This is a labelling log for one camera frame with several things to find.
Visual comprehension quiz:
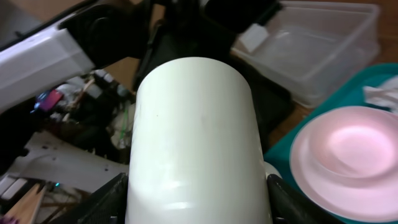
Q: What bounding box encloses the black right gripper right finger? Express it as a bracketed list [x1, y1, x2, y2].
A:
[267, 174, 343, 224]

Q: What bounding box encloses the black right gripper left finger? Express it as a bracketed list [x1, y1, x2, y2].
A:
[51, 173, 128, 224]

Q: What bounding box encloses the pink plate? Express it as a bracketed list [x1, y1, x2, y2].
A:
[290, 106, 397, 223]

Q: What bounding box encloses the white cup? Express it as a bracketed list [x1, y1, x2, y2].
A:
[125, 57, 272, 223]

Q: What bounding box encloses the white napkin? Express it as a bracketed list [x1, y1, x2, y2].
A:
[363, 75, 397, 114]

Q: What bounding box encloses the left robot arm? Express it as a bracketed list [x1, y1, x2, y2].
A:
[1, 1, 291, 172]

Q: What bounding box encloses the teal plastic tray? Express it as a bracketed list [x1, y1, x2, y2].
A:
[264, 63, 397, 223]

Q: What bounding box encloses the clear plastic bin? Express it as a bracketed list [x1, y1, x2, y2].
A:
[232, 1, 380, 108]

